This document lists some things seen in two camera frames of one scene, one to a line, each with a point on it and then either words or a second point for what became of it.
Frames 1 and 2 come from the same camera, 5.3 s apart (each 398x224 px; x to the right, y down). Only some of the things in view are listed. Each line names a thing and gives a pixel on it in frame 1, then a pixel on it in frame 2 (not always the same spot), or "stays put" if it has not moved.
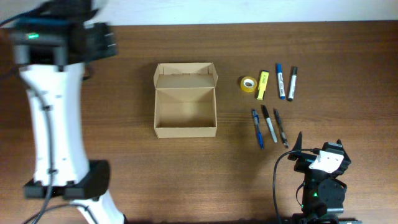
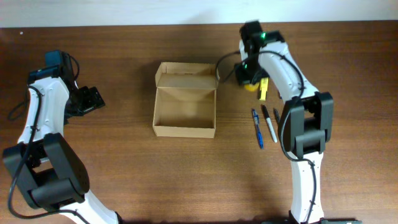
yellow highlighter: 262,86 stays put
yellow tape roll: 248,84 stays put
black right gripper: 303,162 → 242,79
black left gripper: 109,44 → 93,100
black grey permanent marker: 269,122 stays put
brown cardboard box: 185,100 stays put
